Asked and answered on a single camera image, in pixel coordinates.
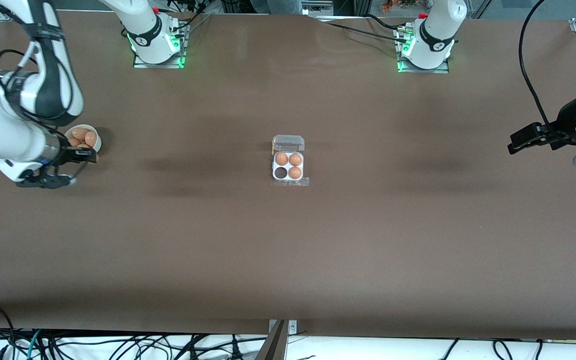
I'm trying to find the dark camera mount pole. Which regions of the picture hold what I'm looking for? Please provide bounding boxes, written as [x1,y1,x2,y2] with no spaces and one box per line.
[255,320,289,360]

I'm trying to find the clear plastic egg box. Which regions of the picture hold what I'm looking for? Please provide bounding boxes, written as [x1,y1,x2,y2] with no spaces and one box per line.
[270,134,311,188]

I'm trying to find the short black table cable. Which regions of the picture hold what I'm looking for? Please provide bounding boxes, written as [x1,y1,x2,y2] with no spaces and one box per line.
[365,14,400,31]

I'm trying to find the teal cable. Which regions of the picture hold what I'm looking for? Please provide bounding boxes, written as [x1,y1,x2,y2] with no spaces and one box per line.
[25,329,44,360]

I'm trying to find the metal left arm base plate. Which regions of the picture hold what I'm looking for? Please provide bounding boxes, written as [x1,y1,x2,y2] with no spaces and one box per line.
[397,25,450,74]

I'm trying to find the black tangled cable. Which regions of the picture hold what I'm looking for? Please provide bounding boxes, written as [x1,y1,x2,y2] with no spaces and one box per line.
[168,334,214,360]
[100,334,169,360]

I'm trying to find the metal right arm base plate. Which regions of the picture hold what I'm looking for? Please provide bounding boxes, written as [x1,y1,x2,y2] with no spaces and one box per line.
[133,19,189,69]

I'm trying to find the black base cable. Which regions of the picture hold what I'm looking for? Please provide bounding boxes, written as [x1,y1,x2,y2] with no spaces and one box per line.
[170,0,214,33]

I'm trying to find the long black table cable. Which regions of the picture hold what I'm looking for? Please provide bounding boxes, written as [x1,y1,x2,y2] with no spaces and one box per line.
[325,21,409,43]

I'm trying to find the white round bowl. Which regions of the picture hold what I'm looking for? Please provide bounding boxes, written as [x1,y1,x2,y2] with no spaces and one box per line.
[64,124,102,154]

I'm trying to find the small metal bracket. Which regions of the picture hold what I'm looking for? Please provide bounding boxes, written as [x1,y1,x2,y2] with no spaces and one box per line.
[268,320,298,335]

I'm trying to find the grey bystander trousers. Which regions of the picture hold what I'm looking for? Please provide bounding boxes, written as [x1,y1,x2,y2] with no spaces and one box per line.
[250,0,303,15]

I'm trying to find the brown table cover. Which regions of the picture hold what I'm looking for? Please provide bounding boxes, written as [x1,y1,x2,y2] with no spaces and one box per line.
[0,9,576,341]

